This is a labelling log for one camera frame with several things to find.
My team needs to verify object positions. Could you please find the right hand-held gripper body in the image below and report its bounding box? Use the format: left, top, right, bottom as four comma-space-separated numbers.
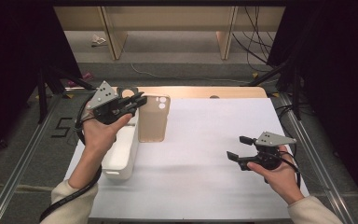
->
238, 131, 297, 172

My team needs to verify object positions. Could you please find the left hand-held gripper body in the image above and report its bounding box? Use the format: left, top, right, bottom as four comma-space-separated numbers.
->
86, 80, 135, 125

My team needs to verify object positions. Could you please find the grey transparent phone case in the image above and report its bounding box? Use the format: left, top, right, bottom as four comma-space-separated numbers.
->
117, 87, 140, 102

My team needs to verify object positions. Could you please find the beige phone case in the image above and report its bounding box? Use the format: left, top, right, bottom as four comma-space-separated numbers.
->
137, 94, 172, 144

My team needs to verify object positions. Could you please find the white plastic bin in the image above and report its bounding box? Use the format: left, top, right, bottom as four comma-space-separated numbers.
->
101, 102, 141, 181

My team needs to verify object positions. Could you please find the person's right hand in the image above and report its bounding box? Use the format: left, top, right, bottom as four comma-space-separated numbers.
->
246, 146, 306, 205

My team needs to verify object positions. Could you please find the person's left hand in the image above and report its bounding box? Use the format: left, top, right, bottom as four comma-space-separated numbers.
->
82, 113, 133, 157

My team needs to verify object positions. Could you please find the small purple object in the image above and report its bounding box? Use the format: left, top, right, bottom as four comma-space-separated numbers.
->
67, 72, 93, 88

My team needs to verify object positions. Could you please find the black metal stand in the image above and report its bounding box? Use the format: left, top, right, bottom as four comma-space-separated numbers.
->
37, 63, 96, 125
247, 59, 303, 121

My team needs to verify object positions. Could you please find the crumpled paper scrap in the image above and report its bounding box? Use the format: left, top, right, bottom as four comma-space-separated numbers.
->
90, 34, 107, 48

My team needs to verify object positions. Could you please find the light wooden desk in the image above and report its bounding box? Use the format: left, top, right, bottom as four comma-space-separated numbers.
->
54, 6, 286, 61

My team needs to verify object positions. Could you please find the black curtain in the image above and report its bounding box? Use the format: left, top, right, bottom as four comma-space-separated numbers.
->
0, 0, 82, 157
267, 0, 358, 204

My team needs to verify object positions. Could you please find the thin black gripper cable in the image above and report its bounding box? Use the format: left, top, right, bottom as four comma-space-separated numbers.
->
262, 146, 302, 189

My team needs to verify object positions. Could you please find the white floor cable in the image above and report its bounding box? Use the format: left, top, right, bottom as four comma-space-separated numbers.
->
130, 63, 250, 84

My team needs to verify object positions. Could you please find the thick black gripper cable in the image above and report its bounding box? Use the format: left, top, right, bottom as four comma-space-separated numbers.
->
38, 97, 103, 222

